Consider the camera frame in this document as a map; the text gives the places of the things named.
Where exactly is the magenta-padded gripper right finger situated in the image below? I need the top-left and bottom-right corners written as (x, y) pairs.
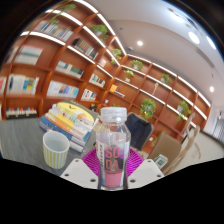
top-left (125, 148), bottom-right (166, 190)

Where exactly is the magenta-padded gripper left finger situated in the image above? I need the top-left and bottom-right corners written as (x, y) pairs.
top-left (60, 148), bottom-right (100, 190)

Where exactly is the clear bottle with pink label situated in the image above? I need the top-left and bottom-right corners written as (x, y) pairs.
top-left (95, 106), bottom-right (131, 191)

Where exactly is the tall green white carton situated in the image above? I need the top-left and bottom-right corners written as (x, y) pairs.
top-left (153, 153), bottom-right (169, 171)

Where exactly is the tan upholstered chair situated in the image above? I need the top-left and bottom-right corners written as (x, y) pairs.
top-left (147, 133), bottom-right (183, 168)

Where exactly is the yellow striped white mug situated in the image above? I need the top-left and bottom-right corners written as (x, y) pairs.
top-left (42, 130), bottom-right (71, 170)

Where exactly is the chair with dark jacket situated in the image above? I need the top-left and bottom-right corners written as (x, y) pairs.
top-left (124, 112), bottom-right (154, 152)

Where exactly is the stack of colourful books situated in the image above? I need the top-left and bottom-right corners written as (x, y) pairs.
top-left (39, 101), bottom-right (98, 153)

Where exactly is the grey curtain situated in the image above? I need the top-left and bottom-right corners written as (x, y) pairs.
top-left (213, 116), bottom-right (224, 142)

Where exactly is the orange wooden shelf unit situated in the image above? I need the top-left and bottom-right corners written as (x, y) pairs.
top-left (0, 0), bottom-right (213, 154)

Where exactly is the multi-bulb ceiling lamp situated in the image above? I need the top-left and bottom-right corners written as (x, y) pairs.
top-left (168, 6), bottom-right (218, 51)

